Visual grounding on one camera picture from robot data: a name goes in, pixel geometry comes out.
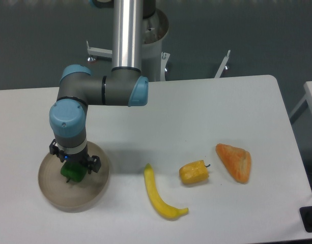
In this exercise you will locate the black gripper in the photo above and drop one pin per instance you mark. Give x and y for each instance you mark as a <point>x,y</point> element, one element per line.
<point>93,163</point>

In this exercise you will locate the green bell pepper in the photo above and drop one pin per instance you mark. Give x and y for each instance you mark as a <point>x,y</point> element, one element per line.
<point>73,171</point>

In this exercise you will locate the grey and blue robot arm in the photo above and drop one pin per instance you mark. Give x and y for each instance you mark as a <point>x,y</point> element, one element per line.
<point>78,89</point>

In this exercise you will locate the beige round plate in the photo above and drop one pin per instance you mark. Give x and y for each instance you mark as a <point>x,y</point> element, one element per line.
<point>73,196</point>

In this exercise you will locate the long yellow chili pepper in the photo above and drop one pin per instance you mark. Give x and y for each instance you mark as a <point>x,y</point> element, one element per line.
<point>161,207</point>

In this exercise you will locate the yellow bell pepper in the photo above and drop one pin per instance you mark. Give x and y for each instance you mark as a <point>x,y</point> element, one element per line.
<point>194,172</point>

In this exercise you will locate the orange bread wedge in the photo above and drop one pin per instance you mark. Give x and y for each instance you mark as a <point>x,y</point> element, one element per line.
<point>236,160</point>

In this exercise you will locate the black device at right edge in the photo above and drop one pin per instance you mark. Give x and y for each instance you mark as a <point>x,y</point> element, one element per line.
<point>306,215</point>

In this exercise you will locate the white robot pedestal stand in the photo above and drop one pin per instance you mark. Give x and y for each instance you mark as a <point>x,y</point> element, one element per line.
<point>155,50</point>

